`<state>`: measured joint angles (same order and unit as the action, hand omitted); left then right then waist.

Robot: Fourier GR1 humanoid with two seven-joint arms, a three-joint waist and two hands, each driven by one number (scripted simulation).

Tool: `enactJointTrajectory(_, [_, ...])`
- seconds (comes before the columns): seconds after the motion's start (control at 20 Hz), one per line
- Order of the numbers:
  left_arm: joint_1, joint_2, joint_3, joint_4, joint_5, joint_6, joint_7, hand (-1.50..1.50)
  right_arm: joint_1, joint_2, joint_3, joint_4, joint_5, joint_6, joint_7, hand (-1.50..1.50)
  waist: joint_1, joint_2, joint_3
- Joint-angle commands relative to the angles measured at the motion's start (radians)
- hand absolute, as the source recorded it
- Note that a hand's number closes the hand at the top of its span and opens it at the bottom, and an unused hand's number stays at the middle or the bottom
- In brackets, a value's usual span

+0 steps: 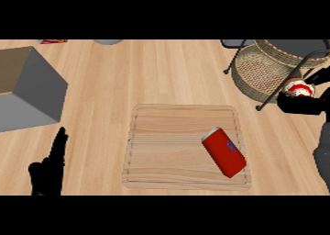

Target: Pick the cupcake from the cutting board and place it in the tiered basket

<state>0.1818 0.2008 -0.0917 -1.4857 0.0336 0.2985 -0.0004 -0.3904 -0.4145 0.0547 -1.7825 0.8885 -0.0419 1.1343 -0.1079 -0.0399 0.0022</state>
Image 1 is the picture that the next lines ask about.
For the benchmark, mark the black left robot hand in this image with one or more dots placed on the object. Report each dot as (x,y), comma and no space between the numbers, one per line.
(49,171)

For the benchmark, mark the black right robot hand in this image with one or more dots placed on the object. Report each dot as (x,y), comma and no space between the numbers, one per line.
(310,102)

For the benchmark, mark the red and white cupcake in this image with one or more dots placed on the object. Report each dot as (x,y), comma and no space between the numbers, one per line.
(299,88)

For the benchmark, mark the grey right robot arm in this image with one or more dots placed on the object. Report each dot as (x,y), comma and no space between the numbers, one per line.
(328,159)

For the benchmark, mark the tiered wicker basket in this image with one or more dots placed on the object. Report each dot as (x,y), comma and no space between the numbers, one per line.
(284,65)

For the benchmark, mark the wooden cutting board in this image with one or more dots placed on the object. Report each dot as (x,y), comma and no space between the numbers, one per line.
(187,147)

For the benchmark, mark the red can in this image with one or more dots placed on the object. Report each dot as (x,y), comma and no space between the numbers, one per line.
(225,152)

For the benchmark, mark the grey box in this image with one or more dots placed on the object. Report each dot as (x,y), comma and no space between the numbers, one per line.
(26,88)

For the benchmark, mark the red and yellow packet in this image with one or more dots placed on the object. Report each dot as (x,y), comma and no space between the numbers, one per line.
(52,41)

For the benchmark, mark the grey round object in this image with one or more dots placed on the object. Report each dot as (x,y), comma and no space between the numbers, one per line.
(108,41)

